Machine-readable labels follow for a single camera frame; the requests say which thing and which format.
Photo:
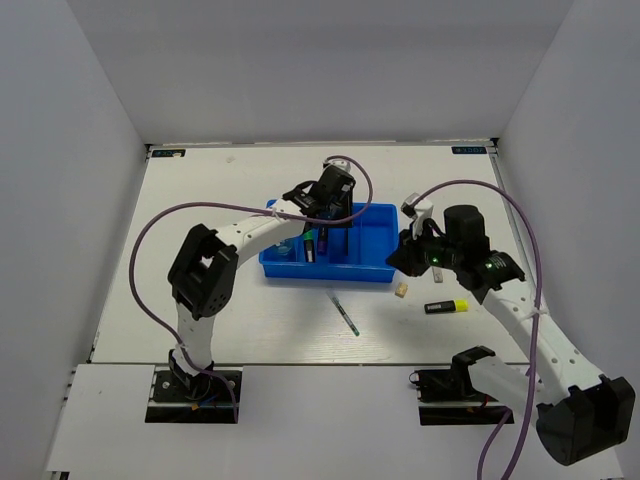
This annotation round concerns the corner table label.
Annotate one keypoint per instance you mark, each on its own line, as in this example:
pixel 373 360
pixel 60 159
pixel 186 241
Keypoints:
pixel 469 150
pixel 168 153

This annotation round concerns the yellow cap black highlighter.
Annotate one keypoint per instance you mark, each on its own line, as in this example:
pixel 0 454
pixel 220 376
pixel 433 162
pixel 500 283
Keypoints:
pixel 448 306

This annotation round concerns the green cap black highlighter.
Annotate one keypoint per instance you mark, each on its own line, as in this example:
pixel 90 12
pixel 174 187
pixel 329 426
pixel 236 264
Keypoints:
pixel 309 245

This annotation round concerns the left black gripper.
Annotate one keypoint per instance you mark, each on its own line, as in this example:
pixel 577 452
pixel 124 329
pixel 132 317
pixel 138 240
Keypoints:
pixel 348 202

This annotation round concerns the small cork cube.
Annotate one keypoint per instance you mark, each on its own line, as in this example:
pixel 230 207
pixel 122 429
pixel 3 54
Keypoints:
pixel 401 290

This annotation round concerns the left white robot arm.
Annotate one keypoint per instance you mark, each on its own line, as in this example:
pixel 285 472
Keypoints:
pixel 203 274

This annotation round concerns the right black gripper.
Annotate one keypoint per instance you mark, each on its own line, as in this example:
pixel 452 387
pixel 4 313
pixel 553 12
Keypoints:
pixel 406 257

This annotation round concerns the blue plastic divided bin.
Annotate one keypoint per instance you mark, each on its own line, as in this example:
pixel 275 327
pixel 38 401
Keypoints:
pixel 373 237

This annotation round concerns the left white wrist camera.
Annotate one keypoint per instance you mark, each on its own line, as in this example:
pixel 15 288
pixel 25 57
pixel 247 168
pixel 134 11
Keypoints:
pixel 337 163

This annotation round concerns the right corner table label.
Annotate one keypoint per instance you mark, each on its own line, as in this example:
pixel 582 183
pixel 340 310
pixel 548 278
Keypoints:
pixel 469 150

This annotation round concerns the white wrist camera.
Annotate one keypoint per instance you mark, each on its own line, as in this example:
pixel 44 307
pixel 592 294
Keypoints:
pixel 337 163
pixel 419 210

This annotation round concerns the purple cap black highlighter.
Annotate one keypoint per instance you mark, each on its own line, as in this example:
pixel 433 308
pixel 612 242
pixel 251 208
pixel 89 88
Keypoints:
pixel 322 240

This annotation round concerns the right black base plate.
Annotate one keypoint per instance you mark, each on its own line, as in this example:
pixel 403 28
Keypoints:
pixel 441 403

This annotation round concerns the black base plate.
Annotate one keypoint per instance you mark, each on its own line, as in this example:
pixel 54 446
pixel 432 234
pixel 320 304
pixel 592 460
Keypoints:
pixel 441 403
pixel 170 402

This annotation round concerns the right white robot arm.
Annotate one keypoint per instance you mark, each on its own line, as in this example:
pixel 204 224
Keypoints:
pixel 576 410

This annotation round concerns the green ink pen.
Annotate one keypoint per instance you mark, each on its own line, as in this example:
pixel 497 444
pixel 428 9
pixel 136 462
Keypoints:
pixel 337 304

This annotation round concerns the left corner table label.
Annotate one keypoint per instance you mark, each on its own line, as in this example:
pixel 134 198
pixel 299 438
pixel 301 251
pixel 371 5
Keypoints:
pixel 168 153

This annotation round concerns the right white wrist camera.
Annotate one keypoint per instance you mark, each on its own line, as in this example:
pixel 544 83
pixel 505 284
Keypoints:
pixel 419 210

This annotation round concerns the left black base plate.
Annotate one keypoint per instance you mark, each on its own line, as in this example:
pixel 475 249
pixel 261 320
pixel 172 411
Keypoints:
pixel 170 402

